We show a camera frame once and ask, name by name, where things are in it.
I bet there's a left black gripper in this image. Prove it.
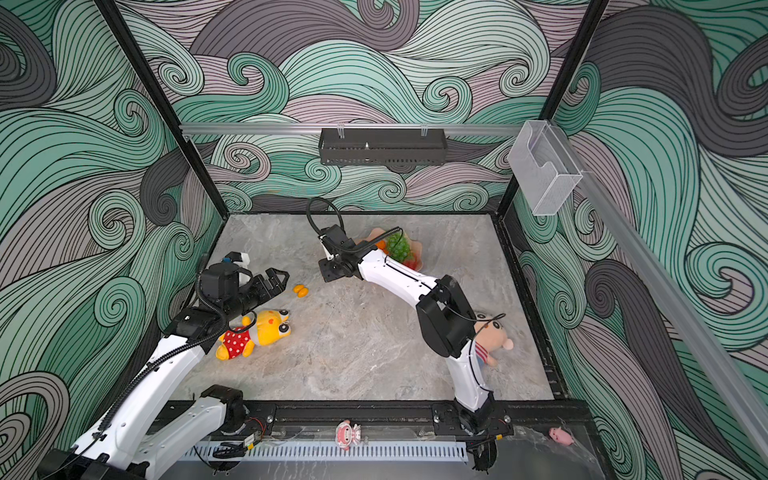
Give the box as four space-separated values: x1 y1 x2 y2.
224 268 289 323

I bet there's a green fake grape bunch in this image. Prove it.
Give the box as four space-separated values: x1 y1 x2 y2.
385 232 413 263

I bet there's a red fake strawberry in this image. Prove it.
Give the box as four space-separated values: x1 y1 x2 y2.
403 256 421 271

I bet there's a pink scalloped fruit bowl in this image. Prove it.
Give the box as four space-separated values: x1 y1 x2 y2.
376 232 423 271

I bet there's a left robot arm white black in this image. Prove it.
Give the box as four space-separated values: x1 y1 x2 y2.
37 252 290 479

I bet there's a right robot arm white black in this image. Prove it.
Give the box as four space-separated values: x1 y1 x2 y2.
305 197 503 436

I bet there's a pink boy plush doll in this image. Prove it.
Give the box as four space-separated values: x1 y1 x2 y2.
473 313 514 367

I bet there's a pink pig figurine centre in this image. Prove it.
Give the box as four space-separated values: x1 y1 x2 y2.
335 420 362 451

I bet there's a pink pig figurine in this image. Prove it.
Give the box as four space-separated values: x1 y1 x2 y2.
335 420 362 451
548 427 575 446

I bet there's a pink pig figurine right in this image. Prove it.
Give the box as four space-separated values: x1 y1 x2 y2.
548 427 575 446

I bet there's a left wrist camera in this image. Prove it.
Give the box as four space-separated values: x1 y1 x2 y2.
198 251 253 302

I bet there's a black wall tray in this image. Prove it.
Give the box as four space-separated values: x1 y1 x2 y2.
318 129 448 168

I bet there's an aluminium rail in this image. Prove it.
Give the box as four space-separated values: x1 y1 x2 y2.
179 122 522 137

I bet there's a white slotted cable duct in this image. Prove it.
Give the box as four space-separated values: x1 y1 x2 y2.
179 441 469 463

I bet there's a clear acrylic wall box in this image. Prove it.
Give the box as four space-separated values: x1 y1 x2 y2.
507 120 583 217

